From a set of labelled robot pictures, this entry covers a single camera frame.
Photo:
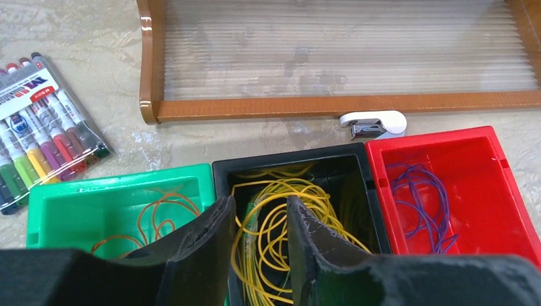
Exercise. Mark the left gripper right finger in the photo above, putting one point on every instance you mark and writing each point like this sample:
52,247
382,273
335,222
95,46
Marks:
326,269

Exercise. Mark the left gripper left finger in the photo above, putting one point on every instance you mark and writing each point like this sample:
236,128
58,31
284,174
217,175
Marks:
189,266

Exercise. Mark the black plastic bin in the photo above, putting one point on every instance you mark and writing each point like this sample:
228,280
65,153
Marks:
335,183

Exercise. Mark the green plastic bin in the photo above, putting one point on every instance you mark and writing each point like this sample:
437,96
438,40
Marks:
113,216

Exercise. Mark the red plastic bin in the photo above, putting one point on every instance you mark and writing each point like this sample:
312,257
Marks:
451,193

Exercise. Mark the light blue stapler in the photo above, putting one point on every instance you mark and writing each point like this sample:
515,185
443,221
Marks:
374,124

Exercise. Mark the pack of coloured markers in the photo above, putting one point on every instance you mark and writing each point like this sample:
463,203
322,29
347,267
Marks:
45,136

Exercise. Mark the wooden two-tier shelf rack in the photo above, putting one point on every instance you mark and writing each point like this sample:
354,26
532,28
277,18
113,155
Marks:
262,59

